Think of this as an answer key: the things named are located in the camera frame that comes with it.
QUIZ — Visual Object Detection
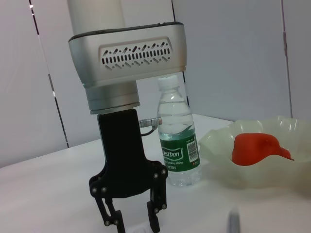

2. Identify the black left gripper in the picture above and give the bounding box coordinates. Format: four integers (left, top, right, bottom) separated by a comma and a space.
88, 108, 169, 233

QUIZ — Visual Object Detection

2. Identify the clear green-label water bottle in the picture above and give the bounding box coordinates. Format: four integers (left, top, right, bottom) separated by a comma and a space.
156, 75, 202, 187

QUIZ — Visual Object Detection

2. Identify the red tomato-like ball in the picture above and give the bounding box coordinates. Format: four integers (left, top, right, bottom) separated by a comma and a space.
232, 133, 294, 167

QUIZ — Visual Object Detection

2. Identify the grey marker pen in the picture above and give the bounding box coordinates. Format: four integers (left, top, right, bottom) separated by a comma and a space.
227, 208, 242, 233

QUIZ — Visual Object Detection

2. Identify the green wavy glass fruit plate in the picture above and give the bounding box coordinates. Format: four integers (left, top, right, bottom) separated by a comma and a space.
198, 116, 311, 192

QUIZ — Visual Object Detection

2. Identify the left arm connector cable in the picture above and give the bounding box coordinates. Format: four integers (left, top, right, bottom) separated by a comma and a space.
138, 116, 164, 136

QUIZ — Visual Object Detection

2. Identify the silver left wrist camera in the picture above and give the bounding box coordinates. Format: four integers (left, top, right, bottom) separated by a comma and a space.
68, 21, 188, 88

